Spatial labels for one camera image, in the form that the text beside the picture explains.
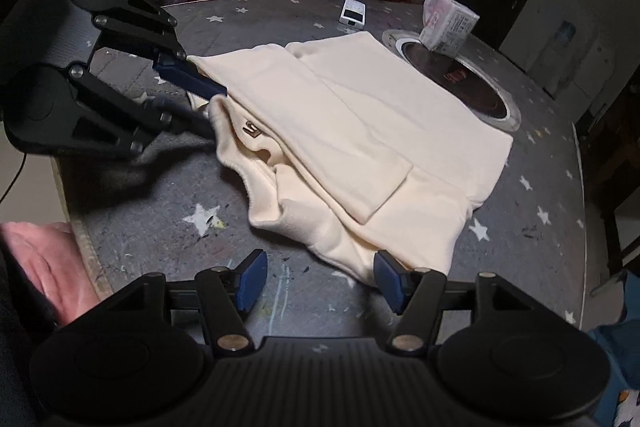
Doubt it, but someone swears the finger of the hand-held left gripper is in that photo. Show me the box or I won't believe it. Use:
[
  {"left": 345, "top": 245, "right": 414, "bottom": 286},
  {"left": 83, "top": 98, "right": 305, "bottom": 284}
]
[
  {"left": 67, "top": 62, "right": 219, "bottom": 158},
  {"left": 91, "top": 0, "right": 230, "bottom": 100}
]

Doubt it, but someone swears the white remote control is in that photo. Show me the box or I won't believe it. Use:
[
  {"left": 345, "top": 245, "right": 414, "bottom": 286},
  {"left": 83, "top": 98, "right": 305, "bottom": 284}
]
[{"left": 339, "top": 0, "right": 369, "bottom": 30}]

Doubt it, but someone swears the blue printed cloth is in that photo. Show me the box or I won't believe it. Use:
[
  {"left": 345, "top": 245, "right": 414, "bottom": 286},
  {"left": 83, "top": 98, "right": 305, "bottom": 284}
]
[{"left": 585, "top": 269, "right": 640, "bottom": 427}]

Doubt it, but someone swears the pink cloth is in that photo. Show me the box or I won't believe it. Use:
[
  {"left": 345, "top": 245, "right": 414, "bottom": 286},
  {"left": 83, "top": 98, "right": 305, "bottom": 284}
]
[{"left": 0, "top": 221, "right": 100, "bottom": 326}]

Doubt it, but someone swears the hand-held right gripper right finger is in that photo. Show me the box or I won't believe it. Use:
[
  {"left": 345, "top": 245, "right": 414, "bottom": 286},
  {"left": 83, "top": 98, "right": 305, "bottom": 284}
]
[{"left": 373, "top": 249, "right": 532, "bottom": 355}]

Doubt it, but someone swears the black cable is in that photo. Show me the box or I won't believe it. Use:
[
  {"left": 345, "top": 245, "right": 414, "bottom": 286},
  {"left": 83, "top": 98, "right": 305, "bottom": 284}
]
[{"left": 0, "top": 151, "right": 29, "bottom": 204}]

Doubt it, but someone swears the cream sweater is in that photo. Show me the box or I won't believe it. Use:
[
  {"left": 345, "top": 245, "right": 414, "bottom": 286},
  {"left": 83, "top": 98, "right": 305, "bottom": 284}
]
[{"left": 187, "top": 31, "right": 515, "bottom": 286}]

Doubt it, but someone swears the white water dispenser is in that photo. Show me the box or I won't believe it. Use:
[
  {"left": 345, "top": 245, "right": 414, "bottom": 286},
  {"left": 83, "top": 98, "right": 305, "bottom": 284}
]
[{"left": 530, "top": 19, "right": 601, "bottom": 96}]

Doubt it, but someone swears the grey star-print table cover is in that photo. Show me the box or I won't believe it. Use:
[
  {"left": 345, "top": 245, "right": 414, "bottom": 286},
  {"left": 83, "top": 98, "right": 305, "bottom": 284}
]
[{"left": 52, "top": 0, "right": 587, "bottom": 349}]

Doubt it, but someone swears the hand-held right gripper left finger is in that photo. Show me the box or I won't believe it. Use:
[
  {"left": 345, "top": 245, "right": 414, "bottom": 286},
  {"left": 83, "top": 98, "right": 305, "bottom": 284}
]
[{"left": 102, "top": 249, "right": 269, "bottom": 353}]

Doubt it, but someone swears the tissue packet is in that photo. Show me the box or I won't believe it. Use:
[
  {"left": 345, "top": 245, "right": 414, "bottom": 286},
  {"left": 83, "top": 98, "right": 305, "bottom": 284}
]
[{"left": 419, "top": 0, "right": 480, "bottom": 56}]

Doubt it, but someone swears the round built-in cooktop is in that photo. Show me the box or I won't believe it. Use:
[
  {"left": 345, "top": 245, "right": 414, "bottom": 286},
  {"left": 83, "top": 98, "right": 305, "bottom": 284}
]
[{"left": 382, "top": 29, "right": 522, "bottom": 134}]

